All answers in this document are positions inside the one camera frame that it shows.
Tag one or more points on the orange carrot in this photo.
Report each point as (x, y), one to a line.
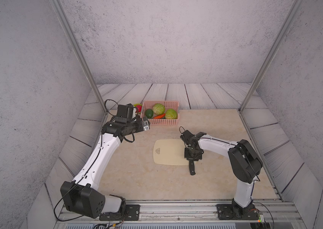
(161, 116)

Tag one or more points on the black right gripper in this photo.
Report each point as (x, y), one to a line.
(197, 157)

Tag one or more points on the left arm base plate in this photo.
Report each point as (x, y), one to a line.
(126, 212)

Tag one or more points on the green cabbage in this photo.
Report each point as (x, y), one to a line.
(171, 114)
(158, 109)

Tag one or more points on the green cabbage left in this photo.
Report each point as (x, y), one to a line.
(158, 109)

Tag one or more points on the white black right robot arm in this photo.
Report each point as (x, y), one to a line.
(245, 162)

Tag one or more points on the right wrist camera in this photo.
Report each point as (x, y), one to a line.
(187, 137)

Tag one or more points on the pink plastic basket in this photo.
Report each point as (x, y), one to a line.
(161, 122)

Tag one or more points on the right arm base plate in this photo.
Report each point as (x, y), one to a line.
(224, 213)

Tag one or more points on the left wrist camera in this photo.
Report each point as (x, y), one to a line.
(126, 111)

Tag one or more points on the dark green avocado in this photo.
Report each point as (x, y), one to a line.
(149, 113)

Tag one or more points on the black handled kitchen knife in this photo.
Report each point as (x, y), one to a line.
(192, 168)

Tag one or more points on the cream plastic cutting board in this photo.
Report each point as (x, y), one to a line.
(169, 152)

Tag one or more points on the aluminium frame post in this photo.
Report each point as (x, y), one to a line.
(76, 49)
(297, 4)

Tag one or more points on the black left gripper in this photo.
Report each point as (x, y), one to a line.
(141, 127)

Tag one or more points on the right aluminium frame post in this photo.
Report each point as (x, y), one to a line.
(297, 4)

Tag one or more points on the left aluminium frame post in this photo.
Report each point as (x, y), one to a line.
(76, 49)

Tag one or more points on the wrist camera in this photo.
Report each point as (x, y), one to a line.
(187, 137)
(126, 111)

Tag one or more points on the aluminium mounting rail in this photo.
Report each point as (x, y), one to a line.
(193, 214)

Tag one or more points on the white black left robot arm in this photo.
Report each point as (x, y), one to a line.
(81, 196)

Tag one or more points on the red apple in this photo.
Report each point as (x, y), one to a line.
(139, 107)

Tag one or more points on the green cabbage right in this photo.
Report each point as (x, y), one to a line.
(171, 114)

